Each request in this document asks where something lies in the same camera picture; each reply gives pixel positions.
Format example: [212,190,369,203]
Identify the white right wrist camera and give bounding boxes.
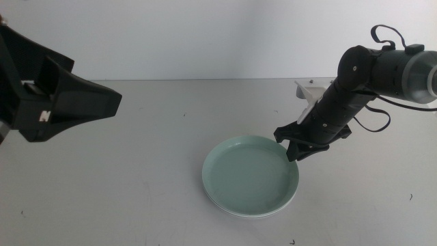
[294,79,337,126]

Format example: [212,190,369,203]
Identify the white shallow bowl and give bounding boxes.
[203,189,297,219]

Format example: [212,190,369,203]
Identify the thin black cable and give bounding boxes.
[352,95,437,133]

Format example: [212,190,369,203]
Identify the pale green shallow bowl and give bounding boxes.
[201,134,300,217]

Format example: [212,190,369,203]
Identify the black strap loop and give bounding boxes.
[371,24,409,51]

